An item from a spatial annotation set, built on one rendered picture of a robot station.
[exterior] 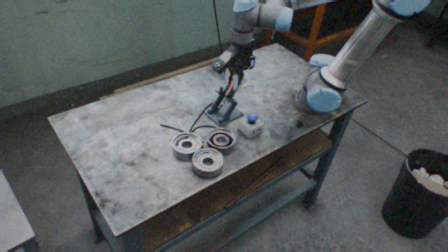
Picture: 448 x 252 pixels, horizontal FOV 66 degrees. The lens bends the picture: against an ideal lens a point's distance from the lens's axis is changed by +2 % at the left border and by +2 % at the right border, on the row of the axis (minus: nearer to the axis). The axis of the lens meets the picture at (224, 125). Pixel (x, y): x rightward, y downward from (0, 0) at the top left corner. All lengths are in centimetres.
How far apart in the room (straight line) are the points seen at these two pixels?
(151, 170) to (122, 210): 17
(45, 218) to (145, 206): 113
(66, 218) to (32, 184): 34
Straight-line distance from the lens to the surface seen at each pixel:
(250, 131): 128
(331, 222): 216
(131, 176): 118
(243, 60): 125
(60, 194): 224
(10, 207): 136
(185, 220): 136
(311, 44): 319
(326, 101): 128
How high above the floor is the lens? 169
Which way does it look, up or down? 42 degrees down
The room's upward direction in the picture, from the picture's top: 6 degrees clockwise
